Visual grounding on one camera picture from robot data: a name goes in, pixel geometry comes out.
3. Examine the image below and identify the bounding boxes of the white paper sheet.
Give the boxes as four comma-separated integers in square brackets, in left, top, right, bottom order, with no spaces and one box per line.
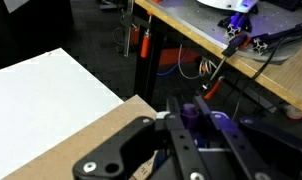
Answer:
[0,47,125,180]

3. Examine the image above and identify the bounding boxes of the black workbench leg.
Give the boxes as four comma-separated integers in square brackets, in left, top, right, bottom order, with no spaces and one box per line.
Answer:
[133,14,167,104]

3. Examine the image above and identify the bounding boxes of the black power cable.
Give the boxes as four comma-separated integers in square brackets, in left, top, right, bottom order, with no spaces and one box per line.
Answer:
[230,28,302,121]

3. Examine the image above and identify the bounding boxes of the wooden workbench top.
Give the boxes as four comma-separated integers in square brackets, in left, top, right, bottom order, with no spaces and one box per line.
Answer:
[134,0,302,116]

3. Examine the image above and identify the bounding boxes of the clamp with black handle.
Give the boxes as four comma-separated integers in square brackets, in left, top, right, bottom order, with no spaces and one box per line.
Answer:
[202,33,250,101]

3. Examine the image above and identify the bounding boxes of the long black aluminium extrusion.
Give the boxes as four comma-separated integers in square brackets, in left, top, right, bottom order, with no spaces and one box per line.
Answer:
[251,20,302,56]

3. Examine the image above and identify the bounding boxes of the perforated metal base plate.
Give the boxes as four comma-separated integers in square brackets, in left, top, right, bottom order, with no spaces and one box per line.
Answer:
[157,0,302,63]

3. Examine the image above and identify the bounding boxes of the white cable loops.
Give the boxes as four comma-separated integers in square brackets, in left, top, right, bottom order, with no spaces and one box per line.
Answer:
[177,44,219,81]

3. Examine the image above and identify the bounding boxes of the blue cable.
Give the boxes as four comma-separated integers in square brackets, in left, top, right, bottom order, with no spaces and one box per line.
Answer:
[156,61,180,78]

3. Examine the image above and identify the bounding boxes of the bar clamp with orange handle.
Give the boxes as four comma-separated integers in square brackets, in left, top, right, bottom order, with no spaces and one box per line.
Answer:
[120,0,154,59]

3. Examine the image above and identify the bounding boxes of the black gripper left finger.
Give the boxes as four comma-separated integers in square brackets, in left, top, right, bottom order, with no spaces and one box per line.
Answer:
[72,96,209,180]

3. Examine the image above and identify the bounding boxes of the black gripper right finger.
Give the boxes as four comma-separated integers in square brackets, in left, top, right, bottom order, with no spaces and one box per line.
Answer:
[194,95,302,180]

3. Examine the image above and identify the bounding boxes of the orange box under workbench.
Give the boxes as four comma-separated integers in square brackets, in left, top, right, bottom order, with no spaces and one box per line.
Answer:
[159,48,202,67]

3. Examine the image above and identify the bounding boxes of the purple capped marker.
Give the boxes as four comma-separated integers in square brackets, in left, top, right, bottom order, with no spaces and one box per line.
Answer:
[181,103,200,133]

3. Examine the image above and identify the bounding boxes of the short aluminium extrusion bracket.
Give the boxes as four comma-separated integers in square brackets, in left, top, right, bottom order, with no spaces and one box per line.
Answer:
[217,12,254,38]

